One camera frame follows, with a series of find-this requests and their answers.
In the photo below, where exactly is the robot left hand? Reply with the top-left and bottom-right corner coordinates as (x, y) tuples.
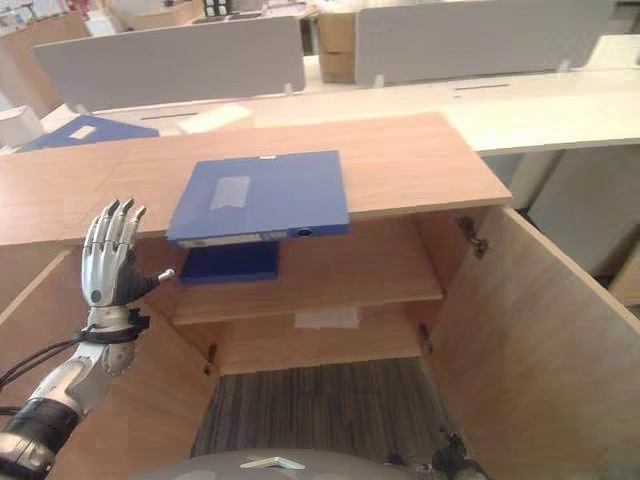
(81, 198), (177, 326)

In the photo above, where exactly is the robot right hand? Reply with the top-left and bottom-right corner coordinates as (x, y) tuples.
(430, 432), (489, 480)

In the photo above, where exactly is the blue folder with clear pocket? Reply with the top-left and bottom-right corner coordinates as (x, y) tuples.
(166, 149), (351, 251)

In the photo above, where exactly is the blue folder open box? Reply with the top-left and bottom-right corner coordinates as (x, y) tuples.
(178, 241), (281, 287)

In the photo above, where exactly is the wooden cabinet door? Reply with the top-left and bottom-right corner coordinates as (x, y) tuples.
(426, 204), (640, 480)
(0, 248), (222, 480)

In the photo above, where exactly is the blue folder with white label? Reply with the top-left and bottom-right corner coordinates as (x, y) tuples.
(18, 114), (161, 154)

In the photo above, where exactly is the wooden cabinet shelf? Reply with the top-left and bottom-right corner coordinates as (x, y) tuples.
(171, 218), (446, 327)

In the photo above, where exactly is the wooden office cabinet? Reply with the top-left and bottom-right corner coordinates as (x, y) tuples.
(0, 111), (640, 480)

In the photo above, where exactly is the white office desk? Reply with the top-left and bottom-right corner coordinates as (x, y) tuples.
(37, 34), (640, 157)

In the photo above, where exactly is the grey robot body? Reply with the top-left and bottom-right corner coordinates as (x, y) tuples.
(128, 447), (441, 480)

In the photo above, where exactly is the white flat box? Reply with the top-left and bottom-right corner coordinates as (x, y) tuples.
(175, 104), (255, 137)

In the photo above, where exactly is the white paper label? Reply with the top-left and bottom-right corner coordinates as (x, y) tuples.
(294, 306), (362, 331)

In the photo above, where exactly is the grey desk partition panel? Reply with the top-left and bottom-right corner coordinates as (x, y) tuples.
(31, 14), (307, 114)
(353, 0), (640, 87)

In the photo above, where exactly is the wooden desk partition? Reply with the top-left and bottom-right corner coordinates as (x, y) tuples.
(0, 10), (92, 117)

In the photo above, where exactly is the cardboard box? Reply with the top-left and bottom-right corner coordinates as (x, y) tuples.
(317, 8), (358, 54)
(318, 49), (357, 84)

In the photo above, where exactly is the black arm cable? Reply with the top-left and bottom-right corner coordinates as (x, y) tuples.
(0, 337), (94, 417)

